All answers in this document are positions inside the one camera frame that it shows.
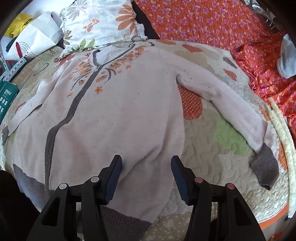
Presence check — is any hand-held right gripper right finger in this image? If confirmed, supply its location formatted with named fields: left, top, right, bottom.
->
left=171, top=156, right=266, bottom=241

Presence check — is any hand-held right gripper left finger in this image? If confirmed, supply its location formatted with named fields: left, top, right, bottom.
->
left=26, top=155, right=123, bottom=241

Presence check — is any pink embroidered zip sweater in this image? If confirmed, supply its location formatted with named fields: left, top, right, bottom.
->
left=2, top=39, right=280, bottom=230

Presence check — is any quilted heart patchwork bedspread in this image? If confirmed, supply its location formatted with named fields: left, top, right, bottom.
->
left=0, top=39, right=296, bottom=241

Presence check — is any green cardboard box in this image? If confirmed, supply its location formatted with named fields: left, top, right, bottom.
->
left=0, top=80, right=20, bottom=123

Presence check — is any light blue shapes box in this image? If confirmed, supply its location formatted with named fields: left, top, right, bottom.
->
left=0, top=57, right=28, bottom=81

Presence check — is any dark cloth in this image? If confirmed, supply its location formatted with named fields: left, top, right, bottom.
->
left=132, top=0, right=160, bottom=40

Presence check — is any white floral pillow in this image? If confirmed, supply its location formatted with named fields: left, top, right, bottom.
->
left=59, top=0, right=147, bottom=58

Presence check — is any white paper bag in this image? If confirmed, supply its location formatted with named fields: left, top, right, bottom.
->
left=5, top=11, right=65, bottom=63

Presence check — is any grey sock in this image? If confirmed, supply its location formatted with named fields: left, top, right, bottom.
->
left=277, top=34, right=296, bottom=78

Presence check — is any orange floral sheet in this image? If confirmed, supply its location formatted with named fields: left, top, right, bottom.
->
left=134, top=0, right=296, bottom=135

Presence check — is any yellow plastic bag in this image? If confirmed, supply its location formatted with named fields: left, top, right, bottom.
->
left=3, top=13, right=35, bottom=39

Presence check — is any silver foil sheet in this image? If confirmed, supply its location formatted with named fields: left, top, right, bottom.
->
left=245, top=0, right=278, bottom=30

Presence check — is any cream foam cord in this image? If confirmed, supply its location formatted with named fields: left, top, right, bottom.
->
left=268, top=97, right=296, bottom=172

